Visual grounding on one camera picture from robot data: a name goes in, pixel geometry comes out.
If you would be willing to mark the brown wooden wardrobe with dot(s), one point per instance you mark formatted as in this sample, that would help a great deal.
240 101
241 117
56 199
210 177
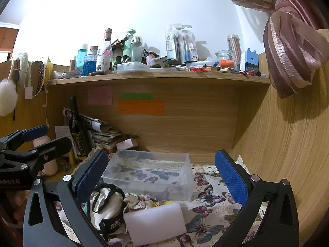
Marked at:
7 37

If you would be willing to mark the pink sticky note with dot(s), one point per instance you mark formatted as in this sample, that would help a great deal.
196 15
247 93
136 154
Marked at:
100 95

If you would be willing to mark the pink striped curtain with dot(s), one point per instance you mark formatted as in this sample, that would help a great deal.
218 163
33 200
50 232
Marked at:
290 56

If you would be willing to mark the white paper tag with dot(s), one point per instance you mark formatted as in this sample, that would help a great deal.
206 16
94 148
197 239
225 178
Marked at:
28 92

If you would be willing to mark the orange sticky note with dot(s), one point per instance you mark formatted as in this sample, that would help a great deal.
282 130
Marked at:
141 107

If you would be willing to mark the clear plastic storage box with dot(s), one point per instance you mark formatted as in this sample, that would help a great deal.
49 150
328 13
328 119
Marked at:
154 182

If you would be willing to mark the wooden shelf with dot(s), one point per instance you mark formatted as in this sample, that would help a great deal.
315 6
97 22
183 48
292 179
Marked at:
159 78

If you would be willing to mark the white printed cup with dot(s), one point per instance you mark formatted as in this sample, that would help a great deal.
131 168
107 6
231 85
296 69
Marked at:
103 63

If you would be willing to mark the green sticky note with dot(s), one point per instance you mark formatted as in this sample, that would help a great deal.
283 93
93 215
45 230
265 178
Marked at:
137 96

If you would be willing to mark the white handwritten note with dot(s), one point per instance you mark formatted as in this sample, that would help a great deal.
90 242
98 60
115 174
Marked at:
61 132

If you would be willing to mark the white fluffy pom-pom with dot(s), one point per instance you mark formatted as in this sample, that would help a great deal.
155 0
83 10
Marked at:
7 97

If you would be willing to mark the floral fabric pouch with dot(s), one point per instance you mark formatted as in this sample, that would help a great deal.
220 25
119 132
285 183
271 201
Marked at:
138 199

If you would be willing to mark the yellow tube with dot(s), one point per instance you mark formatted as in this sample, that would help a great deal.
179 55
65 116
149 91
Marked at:
71 158

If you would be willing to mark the white fluffy headband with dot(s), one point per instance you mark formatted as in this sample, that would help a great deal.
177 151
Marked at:
23 65

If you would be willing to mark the empty glass jar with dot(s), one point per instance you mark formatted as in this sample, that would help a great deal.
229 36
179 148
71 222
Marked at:
223 55

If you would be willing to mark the dark wine bottle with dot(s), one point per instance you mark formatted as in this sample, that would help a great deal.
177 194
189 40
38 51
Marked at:
77 133

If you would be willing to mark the blue pencil sharpener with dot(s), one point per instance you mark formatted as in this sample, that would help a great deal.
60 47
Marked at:
249 61

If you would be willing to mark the black marker pen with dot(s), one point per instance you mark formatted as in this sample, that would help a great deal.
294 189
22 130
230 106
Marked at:
100 72

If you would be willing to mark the butterfly print tablecloth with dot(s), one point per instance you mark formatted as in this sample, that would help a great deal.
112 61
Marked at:
213 203

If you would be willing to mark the white bottle orange cap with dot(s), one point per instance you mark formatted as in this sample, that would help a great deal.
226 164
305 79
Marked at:
226 63

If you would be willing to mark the tall blue liquid bottle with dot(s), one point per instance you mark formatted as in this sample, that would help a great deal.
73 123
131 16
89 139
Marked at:
81 59

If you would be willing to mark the cream satin scrunchie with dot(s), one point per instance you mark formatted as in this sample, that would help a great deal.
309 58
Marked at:
108 205

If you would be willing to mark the white foam sponge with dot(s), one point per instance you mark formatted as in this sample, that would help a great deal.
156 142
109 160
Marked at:
154 223

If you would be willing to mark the clear tube of pencils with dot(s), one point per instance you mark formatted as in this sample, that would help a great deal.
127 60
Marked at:
234 49

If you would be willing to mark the black dotted headband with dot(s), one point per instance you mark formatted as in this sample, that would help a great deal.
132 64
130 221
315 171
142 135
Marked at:
39 74

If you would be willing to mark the peach plastic bottle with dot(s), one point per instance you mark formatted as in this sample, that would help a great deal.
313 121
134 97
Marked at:
50 167

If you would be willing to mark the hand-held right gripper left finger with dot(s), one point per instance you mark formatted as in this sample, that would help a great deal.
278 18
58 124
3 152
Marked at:
90 176

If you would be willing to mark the stack of magazines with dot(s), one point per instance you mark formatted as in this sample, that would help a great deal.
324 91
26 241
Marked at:
102 133

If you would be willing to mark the white stapler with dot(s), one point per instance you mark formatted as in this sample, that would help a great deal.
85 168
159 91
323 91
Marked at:
72 74

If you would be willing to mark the pale green silver-cap bottle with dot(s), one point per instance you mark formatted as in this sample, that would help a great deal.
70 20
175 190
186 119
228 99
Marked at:
136 51

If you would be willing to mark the green pump bottle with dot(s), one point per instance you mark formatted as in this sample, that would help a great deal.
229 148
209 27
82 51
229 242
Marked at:
127 49

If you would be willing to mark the toothbrush blister pack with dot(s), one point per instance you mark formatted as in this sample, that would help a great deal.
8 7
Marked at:
172 43
189 46

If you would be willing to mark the yellow headband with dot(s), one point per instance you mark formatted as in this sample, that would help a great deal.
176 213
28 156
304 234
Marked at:
48 70

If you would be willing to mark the clear glass foil-top bottle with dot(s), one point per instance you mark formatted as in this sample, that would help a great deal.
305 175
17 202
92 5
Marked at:
108 42

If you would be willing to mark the blue glass jar bottle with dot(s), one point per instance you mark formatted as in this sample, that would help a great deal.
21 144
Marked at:
90 67

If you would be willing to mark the small pink box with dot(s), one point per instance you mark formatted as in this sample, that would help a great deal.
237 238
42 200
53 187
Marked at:
128 143

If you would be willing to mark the small purple bottle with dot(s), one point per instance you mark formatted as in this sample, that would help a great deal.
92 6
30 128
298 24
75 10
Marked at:
147 56

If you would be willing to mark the flat clear plastic container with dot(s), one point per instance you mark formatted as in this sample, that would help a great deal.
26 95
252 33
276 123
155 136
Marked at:
133 67

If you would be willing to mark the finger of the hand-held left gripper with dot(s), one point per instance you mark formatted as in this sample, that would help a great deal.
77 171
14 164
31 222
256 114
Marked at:
57 146
33 133

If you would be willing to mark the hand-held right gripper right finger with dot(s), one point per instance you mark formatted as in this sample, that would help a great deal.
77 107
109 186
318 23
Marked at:
231 177

